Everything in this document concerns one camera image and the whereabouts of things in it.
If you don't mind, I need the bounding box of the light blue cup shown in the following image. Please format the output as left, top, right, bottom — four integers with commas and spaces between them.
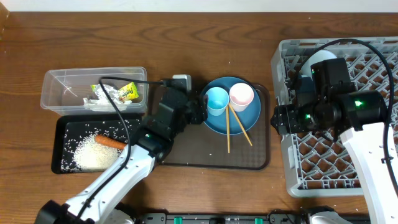
205, 87, 229, 116

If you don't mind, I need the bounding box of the foil snack wrapper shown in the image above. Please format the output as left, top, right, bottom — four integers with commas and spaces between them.
90, 82, 139, 105

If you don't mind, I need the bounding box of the light blue bowl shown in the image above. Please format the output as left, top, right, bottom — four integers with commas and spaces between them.
300, 50, 337, 78

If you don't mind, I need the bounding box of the orange carrot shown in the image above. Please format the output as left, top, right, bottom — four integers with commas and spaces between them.
95, 135, 126, 150

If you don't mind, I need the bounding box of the white tissue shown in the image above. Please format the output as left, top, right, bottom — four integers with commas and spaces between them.
83, 84, 132, 112

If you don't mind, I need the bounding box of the white rice pile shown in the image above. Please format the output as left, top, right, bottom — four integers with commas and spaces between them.
59, 119, 140, 174

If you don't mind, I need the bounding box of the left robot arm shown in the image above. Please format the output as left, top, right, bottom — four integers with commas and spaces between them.
35, 88, 208, 223

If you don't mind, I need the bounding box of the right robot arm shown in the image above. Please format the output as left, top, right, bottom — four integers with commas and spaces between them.
271, 58, 397, 223

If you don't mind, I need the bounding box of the grey dishwasher rack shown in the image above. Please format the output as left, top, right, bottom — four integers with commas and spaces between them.
271, 39, 397, 197

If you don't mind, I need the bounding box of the black waste tray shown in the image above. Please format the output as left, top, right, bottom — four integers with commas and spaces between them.
51, 114, 141, 174

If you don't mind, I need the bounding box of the dark blue plate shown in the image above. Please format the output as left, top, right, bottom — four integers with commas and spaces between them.
201, 77, 261, 135

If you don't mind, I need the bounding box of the brown serving tray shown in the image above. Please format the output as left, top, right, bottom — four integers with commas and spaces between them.
161, 84, 271, 170

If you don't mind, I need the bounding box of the left wooden chopstick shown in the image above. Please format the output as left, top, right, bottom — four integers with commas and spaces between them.
225, 103, 231, 154

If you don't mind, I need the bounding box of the wooden chopstick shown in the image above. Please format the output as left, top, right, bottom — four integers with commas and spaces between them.
228, 103, 253, 146
225, 103, 231, 154

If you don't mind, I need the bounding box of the white pink cup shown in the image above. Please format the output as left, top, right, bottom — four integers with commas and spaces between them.
229, 83, 254, 112

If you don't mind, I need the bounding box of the right wooden chopstick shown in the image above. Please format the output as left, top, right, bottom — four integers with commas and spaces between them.
228, 103, 253, 146

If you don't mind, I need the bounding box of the clear plastic bin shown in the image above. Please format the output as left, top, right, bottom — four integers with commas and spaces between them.
40, 67, 147, 116

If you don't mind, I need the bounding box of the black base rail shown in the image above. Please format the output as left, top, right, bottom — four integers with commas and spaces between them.
105, 203, 371, 224

